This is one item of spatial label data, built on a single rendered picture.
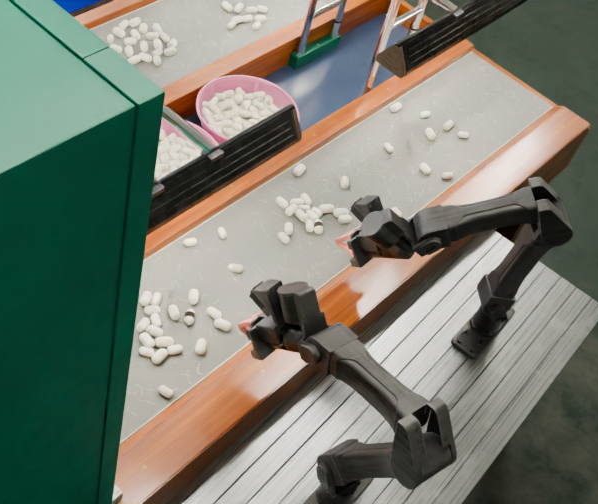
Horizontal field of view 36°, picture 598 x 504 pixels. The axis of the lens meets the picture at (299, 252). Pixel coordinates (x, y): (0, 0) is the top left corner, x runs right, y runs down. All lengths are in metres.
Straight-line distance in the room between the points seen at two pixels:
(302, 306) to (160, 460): 0.39
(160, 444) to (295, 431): 0.31
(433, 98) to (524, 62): 1.71
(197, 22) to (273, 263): 0.87
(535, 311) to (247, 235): 0.73
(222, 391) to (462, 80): 1.31
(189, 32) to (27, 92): 1.86
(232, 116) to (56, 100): 1.64
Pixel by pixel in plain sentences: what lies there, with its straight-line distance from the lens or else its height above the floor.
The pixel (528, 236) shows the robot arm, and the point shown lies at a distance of 1.95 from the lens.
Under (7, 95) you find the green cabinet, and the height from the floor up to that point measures 1.79.
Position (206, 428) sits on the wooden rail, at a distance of 1.76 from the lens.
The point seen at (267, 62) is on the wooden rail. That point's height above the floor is 0.73.
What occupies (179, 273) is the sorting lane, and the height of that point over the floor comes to 0.74.
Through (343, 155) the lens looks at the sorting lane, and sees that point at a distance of 2.34.
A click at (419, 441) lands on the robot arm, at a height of 1.08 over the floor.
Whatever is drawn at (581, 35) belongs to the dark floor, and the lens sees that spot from 4.66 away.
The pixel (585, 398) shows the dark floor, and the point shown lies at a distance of 3.11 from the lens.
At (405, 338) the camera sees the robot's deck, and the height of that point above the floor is 0.67.
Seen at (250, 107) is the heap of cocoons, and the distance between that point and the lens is 2.40.
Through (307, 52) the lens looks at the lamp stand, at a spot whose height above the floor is 0.71.
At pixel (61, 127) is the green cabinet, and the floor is 1.79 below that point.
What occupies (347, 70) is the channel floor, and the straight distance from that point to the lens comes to 2.72.
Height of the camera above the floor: 2.29
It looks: 48 degrees down
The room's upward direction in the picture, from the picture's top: 18 degrees clockwise
